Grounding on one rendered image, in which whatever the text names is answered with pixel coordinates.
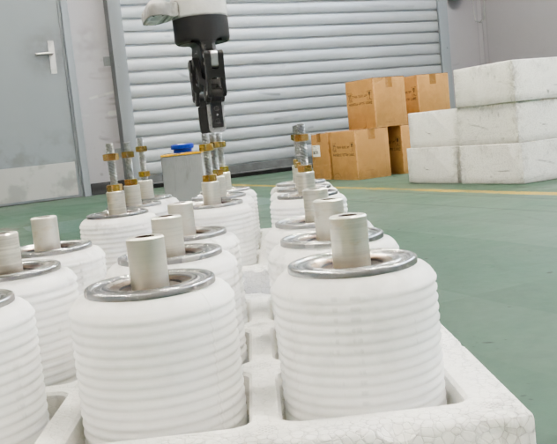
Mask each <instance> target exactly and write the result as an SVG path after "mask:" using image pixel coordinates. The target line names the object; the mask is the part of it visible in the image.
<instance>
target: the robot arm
mask: <svg viewBox="0 0 557 444"><path fill-rule="evenodd" d="M141 16H142V23H143V26H156V25H160V24H164V23H167V22H169V21H172V23H173V30H174V37H175V45H176V46H178V47H183V48H186V47H190V48H191V50H192V52H191V53H192V58H191V60H189V62H188V68H189V79H190V85H191V91H192V100H193V102H194V103H195V105H196V107H198V108H197V111H198V119H199V126H200V132H201V133H202V134H204V133H215V132H223V131H225V130H226V128H227V127H226V120H225V112H224V104H223V103H221V102H224V101H225V96H227V84H226V74H225V64H224V52H223V50H222V49H217V48H216V45H218V44H221V43H225V42H227V41H229V39H230V33H229V25H228V17H227V2H226V0H170V2H166V1H163V0H151V1H150V2H149V3H148V4H147V6H146V7H145V9H144V10H143V12H142V15H141ZM201 92H204V94H200V93H201Z"/></svg>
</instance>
